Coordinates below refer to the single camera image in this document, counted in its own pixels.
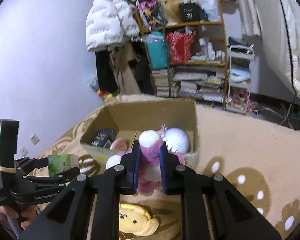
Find white puffer jacket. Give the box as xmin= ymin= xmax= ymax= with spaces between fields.
xmin=86 ymin=0 xmax=140 ymax=52

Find yellow bear plush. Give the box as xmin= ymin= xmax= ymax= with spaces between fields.
xmin=119 ymin=203 xmax=159 ymax=236

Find stack of books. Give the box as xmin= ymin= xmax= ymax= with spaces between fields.
xmin=151 ymin=68 xmax=174 ymax=98

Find red patterned bag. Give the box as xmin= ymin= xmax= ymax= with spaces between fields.
xmin=166 ymin=31 xmax=196 ymax=63

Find black Face tissue pack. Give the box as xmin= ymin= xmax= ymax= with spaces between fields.
xmin=90 ymin=128 xmax=117 ymax=148

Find white wall socket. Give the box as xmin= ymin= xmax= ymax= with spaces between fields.
xmin=30 ymin=134 xmax=40 ymax=145
xmin=19 ymin=146 xmax=28 ymax=157

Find cream quilted bedding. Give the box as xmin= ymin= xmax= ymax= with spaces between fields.
xmin=253 ymin=0 xmax=300 ymax=99

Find dark hanging clothes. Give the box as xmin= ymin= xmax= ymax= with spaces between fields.
xmin=95 ymin=42 xmax=154 ymax=95

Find pink bear plush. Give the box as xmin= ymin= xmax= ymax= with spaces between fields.
xmin=105 ymin=129 xmax=186 ymax=197

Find pink cylinder plush pillow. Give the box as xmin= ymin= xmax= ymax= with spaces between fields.
xmin=110 ymin=138 xmax=128 ymax=151

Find teal bag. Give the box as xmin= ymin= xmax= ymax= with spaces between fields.
xmin=145 ymin=31 xmax=167 ymax=69

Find person's left hand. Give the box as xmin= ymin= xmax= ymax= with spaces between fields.
xmin=0 ymin=205 xmax=37 ymax=239

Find white rolling cart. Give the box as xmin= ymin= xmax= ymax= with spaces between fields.
xmin=225 ymin=45 xmax=255 ymax=115

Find black box with 40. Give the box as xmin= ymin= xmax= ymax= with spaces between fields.
xmin=179 ymin=3 xmax=200 ymax=22

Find snack bags on floor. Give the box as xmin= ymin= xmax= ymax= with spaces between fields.
xmin=88 ymin=75 xmax=113 ymax=100

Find wooden bookshelf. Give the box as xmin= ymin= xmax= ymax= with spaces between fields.
xmin=136 ymin=0 xmax=228 ymax=105

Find green tissue pack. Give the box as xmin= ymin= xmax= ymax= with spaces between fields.
xmin=48 ymin=154 xmax=78 ymax=177

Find open cardboard box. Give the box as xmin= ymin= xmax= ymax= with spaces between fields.
xmin=80 ymin=95 xmax=199 ymax=169

